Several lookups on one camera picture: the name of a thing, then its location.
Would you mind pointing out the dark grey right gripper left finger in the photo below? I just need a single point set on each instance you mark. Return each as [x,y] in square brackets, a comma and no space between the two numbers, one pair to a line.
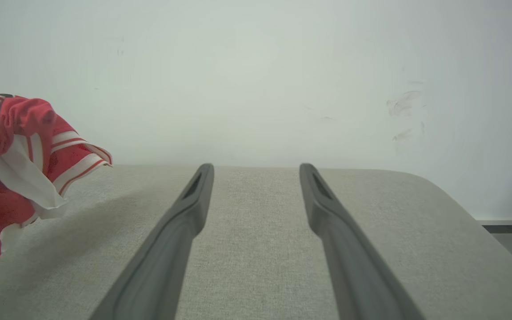
[162,262]

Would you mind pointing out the red and white jersey garment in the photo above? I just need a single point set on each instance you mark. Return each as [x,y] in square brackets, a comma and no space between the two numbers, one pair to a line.
[2,186]

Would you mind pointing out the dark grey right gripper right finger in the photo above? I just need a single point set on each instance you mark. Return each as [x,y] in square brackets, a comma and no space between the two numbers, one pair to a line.
[358,266]

